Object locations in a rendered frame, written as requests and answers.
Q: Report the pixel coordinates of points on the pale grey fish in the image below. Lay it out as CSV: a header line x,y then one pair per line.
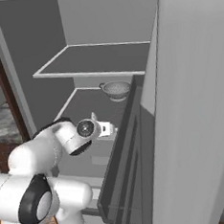
x,y
93,116

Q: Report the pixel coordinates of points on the grey fridge door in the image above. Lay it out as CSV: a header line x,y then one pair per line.
x,y
197,109

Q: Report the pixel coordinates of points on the brown wooden side panel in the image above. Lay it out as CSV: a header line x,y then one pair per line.
x,y
5,81

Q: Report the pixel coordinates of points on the dark grey fridge shelf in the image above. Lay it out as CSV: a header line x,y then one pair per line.
x,y
84,103
96,59

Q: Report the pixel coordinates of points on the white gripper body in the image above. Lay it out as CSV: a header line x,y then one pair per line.
x,y
111,129

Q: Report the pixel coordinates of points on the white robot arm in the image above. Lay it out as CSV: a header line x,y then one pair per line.
x,y
28,156

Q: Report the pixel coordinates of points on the grey metal colander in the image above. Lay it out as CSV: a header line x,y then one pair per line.
x,y
116,88

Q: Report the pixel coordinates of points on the grey fridge cabinet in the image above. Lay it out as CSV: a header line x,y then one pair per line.
x,y
32,60

